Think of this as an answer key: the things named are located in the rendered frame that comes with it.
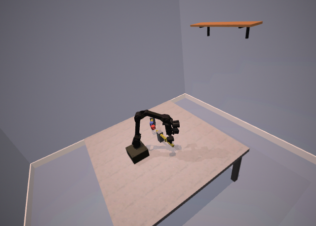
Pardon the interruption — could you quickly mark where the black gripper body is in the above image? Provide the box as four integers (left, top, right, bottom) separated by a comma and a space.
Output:
165, 128, 174, 142

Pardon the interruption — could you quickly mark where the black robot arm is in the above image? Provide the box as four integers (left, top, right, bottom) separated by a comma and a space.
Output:
132, 110, 180, 150

